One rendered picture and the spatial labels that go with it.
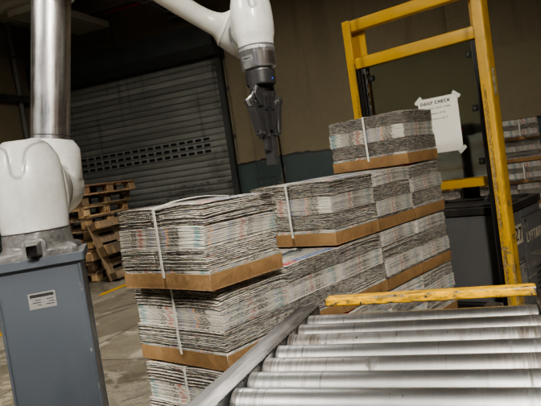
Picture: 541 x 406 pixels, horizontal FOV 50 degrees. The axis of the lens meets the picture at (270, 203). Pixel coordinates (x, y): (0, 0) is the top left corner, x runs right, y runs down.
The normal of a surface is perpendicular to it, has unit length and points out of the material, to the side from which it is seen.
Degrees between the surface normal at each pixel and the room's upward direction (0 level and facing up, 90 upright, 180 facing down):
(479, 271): 90
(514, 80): 90
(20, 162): 70
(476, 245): 90
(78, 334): 90
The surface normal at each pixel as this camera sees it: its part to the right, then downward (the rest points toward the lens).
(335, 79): -0.35, 0.10
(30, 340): 0.26, 0.01
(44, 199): 0.67, -0.05
